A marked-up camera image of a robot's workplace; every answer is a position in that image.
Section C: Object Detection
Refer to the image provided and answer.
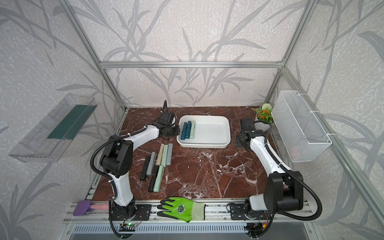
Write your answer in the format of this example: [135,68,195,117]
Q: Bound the teal pruning pliers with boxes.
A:
[185,121,192,139]
[181,122,188,140]

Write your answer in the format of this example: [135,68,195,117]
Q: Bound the white rectangular storage box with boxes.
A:
[177,115,231,149]

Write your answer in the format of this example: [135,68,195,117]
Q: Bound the mint green pruning pliers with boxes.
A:
[190,121,196,139]

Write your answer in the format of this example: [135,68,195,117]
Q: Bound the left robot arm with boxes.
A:
[90,101,180,219]

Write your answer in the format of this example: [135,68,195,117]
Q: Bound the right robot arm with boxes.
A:
[230,118,323,221]

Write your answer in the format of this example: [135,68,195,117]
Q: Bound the grey pruning pliers right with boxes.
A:
[166,144,174,166]

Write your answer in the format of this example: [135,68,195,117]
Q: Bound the grey pruning pliers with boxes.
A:
[146,152,157,176]
[166,144,174,166]

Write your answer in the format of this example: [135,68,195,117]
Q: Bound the beige pruning pliers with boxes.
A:
[156,144,165,166]

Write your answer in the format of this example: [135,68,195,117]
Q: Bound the light green pliers lower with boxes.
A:
[153,165,165,193]

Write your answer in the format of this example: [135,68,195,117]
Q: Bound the grey pruning pliers left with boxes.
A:
[146,152,157,176]

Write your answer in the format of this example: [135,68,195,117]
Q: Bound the black pruning pliers far left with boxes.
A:
[140,156,151,181]

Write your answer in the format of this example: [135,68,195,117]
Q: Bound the black pruning pliers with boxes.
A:
[148,165,160,193]
[140,156,151,181]

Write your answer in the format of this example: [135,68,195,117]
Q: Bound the black pruning pliers lower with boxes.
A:
[148,165,160,193]

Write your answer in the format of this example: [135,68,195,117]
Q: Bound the small potted flower plant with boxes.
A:
[252,103,274,132]

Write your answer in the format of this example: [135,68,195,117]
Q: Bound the green black work glove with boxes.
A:
[157,197,206,223]

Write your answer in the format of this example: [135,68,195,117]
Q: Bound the purple pink garden trowel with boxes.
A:
[73,200,109,217]

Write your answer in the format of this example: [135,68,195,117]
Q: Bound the white wire mesh basket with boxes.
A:
[272,91,332,163]

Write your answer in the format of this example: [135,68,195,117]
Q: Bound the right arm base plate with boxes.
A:
[227,203,270,221]

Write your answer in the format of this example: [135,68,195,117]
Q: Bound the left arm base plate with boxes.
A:
[109,202,152,221]

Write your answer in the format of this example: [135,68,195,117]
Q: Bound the clear plastic wall shelf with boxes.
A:
[9,94,97,163]

